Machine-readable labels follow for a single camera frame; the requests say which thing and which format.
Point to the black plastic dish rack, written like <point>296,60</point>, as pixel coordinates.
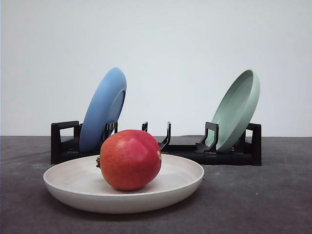
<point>65,144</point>

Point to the blue plate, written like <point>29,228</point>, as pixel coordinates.
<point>105,106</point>

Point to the red pomegranate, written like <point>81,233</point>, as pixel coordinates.
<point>130,159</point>

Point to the green plate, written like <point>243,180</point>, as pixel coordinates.
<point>235,112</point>

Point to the white plate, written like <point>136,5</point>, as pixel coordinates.
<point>79,184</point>

